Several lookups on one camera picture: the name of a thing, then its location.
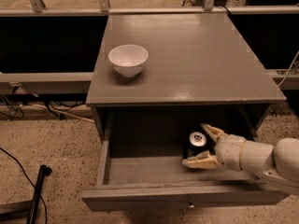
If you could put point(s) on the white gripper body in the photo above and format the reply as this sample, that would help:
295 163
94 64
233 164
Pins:
231 152

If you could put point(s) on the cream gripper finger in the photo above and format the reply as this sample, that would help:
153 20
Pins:
214 133
203 160

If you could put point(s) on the blue pepsi can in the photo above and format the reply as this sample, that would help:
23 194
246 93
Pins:
196 144

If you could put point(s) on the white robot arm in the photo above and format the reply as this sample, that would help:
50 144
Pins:
276 165

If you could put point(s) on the open grey top drawer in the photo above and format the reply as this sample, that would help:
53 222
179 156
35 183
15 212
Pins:
141 163

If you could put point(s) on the grey wooden cabinet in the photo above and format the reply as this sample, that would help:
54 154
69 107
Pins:
199 68

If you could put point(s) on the white ceramic bowl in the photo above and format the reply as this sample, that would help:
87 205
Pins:
128 60

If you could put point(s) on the black metal stand leg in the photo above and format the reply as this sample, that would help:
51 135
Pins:
28 207

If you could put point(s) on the grey low ledge rail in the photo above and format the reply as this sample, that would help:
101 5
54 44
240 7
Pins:
46 83

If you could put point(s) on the grey metal window rail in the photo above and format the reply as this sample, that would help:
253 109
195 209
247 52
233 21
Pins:
124 3

